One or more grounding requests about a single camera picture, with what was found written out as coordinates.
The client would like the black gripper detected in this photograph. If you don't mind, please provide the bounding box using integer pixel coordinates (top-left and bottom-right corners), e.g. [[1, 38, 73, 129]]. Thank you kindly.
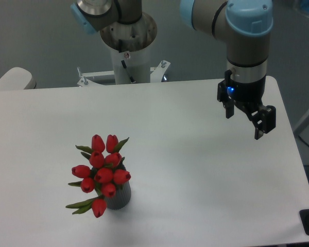
[[217, 69, 276, 140]]

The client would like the red tulip bouquet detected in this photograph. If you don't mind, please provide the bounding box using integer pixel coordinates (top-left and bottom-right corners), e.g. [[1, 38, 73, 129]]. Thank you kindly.
[[66, 134, 129, 218]]

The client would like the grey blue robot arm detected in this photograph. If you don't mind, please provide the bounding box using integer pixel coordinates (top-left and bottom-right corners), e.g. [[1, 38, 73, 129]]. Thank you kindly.
[[71, 1, 276, 139]]

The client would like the dark grey ribbed vase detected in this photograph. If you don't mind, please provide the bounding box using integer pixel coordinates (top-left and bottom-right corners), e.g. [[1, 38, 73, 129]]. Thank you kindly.
[[91, 164, 132, 211]]

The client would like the white chair armrest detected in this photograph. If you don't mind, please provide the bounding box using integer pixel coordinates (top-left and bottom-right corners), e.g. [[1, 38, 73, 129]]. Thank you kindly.
[[0, 67, 37, 92]]

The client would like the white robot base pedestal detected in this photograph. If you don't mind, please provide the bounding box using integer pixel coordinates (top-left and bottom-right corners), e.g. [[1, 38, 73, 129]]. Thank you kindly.
[[77, 12, 170, 86]]

